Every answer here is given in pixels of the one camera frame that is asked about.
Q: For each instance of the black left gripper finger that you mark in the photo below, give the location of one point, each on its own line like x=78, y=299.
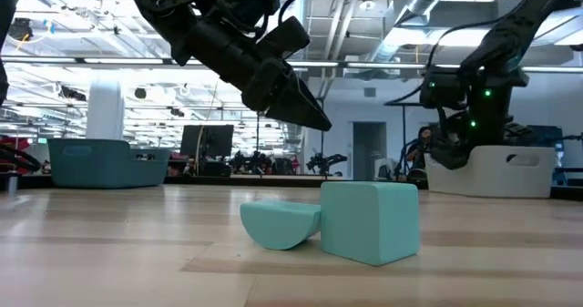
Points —
x=306, y=90
x=300, y=111

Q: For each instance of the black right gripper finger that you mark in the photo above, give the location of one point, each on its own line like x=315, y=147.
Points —
x=453, y=152
x=457, y=122

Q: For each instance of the teal cube block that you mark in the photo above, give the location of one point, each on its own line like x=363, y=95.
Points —
x=369, y=222

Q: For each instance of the teal half-round block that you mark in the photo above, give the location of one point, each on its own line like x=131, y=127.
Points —
x=278, y=225

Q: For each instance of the black background robot arm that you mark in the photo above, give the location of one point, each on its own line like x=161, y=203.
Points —
x=325, y=161
x=255, y=163

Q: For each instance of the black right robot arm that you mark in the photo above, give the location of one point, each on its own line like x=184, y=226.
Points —
x=514, y=33

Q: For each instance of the person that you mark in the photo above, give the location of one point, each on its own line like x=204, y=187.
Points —
x=421, y=150

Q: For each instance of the black round object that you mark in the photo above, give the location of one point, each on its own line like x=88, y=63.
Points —
x=418, y=176

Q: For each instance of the white plastic bin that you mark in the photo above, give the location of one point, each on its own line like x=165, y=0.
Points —
x=496, y=175

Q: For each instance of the blue equipment cart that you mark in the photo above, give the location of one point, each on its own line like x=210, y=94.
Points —
x=549, y=136

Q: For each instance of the white chair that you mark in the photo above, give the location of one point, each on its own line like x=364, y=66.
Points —
x=385, y=168

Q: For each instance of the grey door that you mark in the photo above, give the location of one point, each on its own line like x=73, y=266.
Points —
x=369, y=150

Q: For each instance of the black monitor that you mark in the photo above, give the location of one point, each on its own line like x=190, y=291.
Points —
x=207, y=140

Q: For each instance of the white pillar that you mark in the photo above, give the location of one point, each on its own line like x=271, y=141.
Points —
x=105, y=111

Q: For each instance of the teal plastic bin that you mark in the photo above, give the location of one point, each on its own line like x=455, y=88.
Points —
x=100, y=163

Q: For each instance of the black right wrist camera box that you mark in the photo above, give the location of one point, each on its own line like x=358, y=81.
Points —
x=442, y=88

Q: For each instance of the black gantry frame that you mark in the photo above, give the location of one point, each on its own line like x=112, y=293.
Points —
x=403, y=129
x=322, y=152

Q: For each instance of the black table frame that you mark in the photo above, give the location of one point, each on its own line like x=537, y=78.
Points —
x=255, y=180

